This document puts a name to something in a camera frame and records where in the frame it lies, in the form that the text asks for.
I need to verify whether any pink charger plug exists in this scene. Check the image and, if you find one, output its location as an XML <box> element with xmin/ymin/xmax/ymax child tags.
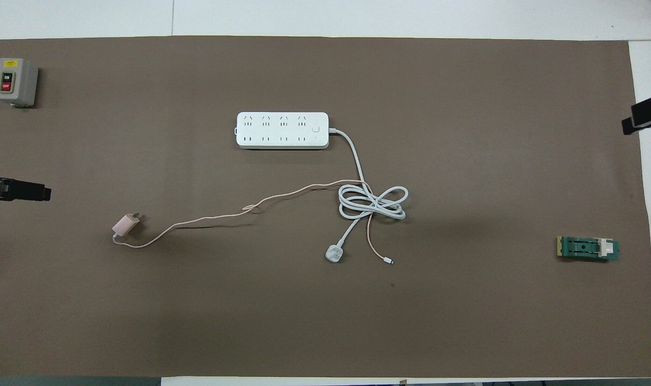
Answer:
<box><xmin>112</xmin><ymin>213</ymin><xmax>143</xmax><ymax>237</ymax></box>

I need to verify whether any pink charging cable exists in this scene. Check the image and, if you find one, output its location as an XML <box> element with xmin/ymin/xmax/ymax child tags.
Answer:
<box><xmin>113</xmin><ymin>180</ymin><xmax>394</xmax><ymax>265</ymax></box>

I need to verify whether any green sponge block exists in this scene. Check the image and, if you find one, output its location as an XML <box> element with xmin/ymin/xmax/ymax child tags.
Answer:
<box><xmin>557</xmin><ymin>236</ymin><xmax>620</xmax><ymax>263</ymax></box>

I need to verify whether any white power strip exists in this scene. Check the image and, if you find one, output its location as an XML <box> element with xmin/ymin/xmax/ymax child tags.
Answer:
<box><xmin>236</xmin><ymin>112</ymin><xmax>330</xmax><ymax>151</ymax></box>

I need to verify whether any brown table mat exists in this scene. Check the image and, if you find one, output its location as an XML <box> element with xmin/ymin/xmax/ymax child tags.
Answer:
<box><xmin>0</xmin><ymin>35</ymin><xmax>651</xmax><ymax>378</ymax></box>

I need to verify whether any grey on-off switch box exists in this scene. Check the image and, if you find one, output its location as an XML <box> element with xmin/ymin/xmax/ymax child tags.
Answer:
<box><xmin>0</xmin><ymin>57</ymin><xmax>39</xmax><ymax>108</ymax></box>

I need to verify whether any white power cord with plug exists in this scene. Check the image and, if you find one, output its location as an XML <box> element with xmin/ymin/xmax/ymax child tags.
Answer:
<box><xmin>325</xmin><ymin>128</ymin><xmax>409</xmax><ymax>264</ymax></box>

